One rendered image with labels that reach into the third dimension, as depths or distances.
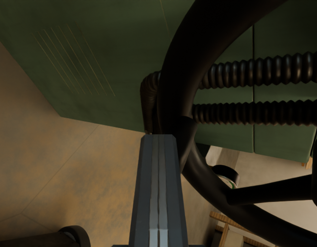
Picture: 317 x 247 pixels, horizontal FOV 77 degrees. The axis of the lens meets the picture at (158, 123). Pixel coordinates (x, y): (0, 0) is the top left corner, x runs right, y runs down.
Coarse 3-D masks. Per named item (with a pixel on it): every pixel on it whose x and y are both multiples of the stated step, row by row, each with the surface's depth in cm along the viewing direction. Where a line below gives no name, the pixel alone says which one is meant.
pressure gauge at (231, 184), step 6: (216, 168) 42; (222, 168) 41; (228, 168) 41; (216, 174) 41; (222, 174) 40; (228, 174) 40; (234, 174) 41; (222, 180) 41; (228, 180) 40; (234, 180) 40; (234, 186) 41
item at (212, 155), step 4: (196, 144) 47; (200, 144) 47; (204, 144) 46; (200, 148) 46; (204, 148) 45; (208, 148) 45; (212, 148) 47; (216, 148) 50; (220, 148) 52; (200, 152) 45; (204, 152) 45; (208, 152) 45; (212, 152) 47; (216, 152) 50; (204, 156) 44; (208, 156) 45; (212, 156) 48; (216, 156) 50; (208, 160) 45; (212, 160) 48; (216, 160) 51; (208, 164) 46; (212, 164) 48
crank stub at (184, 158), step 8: (176, 120) 15; (184, 120) 14; (192, 120) 14; (168, 128) 14; (176, 128) 13; (184, 128) 13; (192, 128) 14; (176, 136) 13; (184, 136) 13; (192, 136) 14; (184, 144) 13; (184, 152) 12; (184, 160) 12
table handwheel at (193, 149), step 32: (224, 0) 8; (256, 0) 8; (192, 32) 10; (224, 32) 9; (192, 64) 11; (160, 96) 14; (192, 96) 14; (160, 128) 17; (192, 160) 19; (224, 192) 21; (256, 192) 18; (288, 192) 15; (256, 224) 21; (288, 224) 21
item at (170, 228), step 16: (160, 144) 10; (176, 144) 10; (160, 160) 9; (176, 160) 9; (160, 176) 8; (176, 176) 8; (160, 192) 7; (176, 192) 7; (160, 208) 7; (176, 208) 7; (160, 224) 6; (176, 224) 6; (160, 240) 6; (176, 240) 6
